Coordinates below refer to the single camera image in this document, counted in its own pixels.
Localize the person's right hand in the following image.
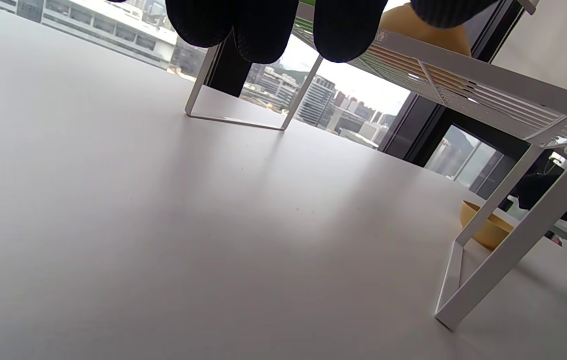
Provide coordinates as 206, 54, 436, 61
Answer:
516, 172, 567, 238

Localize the person's left hand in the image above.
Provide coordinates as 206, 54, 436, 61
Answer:
165, 0, 502, 64

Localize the yellow small dish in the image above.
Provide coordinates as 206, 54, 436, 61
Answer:
459, 200, 515, 251
377, 2, 472, 58

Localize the white wire kitchen shelf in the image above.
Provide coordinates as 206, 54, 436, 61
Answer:
185, 2, 567, 332

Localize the green small dish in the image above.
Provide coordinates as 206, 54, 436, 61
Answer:
291, 0, 417, 78

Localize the white roller blind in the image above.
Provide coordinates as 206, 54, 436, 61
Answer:
491, 0, 567, 98

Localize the black window frame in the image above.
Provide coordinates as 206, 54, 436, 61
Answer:
203, 0, 567, 201

